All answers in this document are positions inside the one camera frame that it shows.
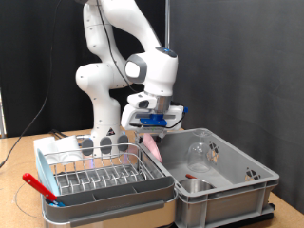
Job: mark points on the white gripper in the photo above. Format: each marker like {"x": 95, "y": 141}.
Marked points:
{"x": 129, "y": 117}

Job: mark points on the pink plate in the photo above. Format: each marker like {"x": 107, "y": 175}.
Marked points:
{"x": 152, "y": 147}

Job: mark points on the metal cup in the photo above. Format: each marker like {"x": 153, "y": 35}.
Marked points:
{"x": 196, "y": 185}

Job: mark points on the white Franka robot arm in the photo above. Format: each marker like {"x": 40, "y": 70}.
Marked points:
{"x": 98, "y": 79}

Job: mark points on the dish drying rack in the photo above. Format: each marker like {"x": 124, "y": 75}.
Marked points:
{"x": 126, "y": 221}

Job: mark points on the clear wine glass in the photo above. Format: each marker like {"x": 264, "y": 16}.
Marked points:
{"x": 199, "y": 155}

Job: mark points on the grey cutlery holder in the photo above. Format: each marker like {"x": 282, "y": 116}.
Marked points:
{"x": 110, "y": 193}

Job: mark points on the white mug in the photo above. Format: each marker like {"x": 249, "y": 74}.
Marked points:
{"x": 68, "y": 147}

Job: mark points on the grey plastic crate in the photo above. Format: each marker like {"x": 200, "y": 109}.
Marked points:
{"x": 221, "y": 202}

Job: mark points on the white box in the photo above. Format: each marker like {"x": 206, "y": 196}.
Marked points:
{"x": 42, "y": 145}

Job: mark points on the light blue plate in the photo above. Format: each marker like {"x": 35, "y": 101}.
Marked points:
{"x": 44, "y": 171}

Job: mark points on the vertical metal pole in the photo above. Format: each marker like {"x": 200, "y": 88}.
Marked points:
{"x": 167, "y": 22}

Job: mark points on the blue utensil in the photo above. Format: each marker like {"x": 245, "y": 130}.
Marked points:
{"x": 55, "y": 204}

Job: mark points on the black platform under crate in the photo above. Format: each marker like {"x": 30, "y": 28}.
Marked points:
{"x": 253, "y": 220}

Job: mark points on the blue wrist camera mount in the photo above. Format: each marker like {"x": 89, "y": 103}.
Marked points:
{"x": 153, "y": 120}

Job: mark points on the metal frame post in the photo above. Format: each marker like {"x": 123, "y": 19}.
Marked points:
{"x": 2, "y": 114}

